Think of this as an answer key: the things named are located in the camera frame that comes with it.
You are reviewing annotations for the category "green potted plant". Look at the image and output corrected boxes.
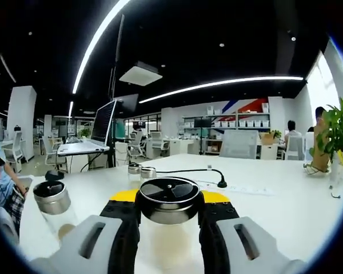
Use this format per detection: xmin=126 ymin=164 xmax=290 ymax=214
xmin=308 ymin=98 xmax=343 ymax=174

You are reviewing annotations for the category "black cable with round base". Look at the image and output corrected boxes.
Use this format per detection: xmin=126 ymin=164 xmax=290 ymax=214
xmin=156 ymin=167 xmax=228 ymax=189

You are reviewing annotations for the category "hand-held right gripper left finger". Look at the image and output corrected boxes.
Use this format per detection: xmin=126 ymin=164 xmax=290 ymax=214
xmin=31 ymin=190 xmax=141 ymax=274

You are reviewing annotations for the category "curved ceiling light strip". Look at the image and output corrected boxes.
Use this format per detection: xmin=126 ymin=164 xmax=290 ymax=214
xmin=72 ymin=0 xmax=132 ymax=94

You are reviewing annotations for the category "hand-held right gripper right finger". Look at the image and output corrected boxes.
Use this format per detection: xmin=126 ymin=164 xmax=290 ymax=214
xmin=198 ymin=190 xmax=306 ymax=274

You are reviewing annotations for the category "grey partition panel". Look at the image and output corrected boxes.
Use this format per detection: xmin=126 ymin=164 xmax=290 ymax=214
xmin=219 ymin=130 xmax=258 ymax=159

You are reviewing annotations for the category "white standing desk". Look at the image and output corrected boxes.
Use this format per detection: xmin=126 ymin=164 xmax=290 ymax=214
xmin=56 ymin=141 xmax=112 ymax=174

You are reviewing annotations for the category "white power strip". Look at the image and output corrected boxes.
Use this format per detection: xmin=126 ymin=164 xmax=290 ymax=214
xmin=194 ymin=179 xmax=275 ymax=198

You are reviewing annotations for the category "teal chair back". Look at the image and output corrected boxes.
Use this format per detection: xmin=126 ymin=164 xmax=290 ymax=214
xmin=115 ymin=118 xmax=126 ymax=140

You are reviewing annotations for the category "white office chair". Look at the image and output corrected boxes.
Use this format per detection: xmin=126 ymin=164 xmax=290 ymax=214
xmin=42 ymin=135 xmax=62 ymax=166
xmin=4 ymin=131 xmax=25 ymax=165
xmin=284 ymin=135 xmax=305 ymax=161

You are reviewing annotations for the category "straight ceiling light strip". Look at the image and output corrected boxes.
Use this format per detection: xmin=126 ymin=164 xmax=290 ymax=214
xmin=138 ymin=75 xmax=304 ymax=104

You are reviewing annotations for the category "ceiling air conditioner unit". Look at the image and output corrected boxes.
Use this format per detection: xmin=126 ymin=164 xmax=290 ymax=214
xmin=119 ymin=61 xmax=163 ymax=86

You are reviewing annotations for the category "cardboard box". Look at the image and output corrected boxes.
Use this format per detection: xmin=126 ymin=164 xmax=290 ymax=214
xmin=260 ymin=131 xmax=277 ymax=145

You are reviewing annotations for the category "black monitor on stand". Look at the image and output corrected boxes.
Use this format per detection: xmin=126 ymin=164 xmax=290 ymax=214
xmin=193 ymin=118 xmax=212 ymax=156

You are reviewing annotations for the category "shelf with white boxes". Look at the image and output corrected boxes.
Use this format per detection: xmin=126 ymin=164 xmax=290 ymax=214
xmin=182 ymin=104 xmax=271 ymax=140

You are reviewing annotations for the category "open laptop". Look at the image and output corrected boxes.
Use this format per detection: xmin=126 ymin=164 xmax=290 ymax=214
xmin=90 ymin=99 xmax=118 ymax=151

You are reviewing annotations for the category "small black monitor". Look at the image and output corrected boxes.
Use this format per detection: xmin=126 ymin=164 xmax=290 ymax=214
xmin=114 ymin=93 xmax=139 ymax=114

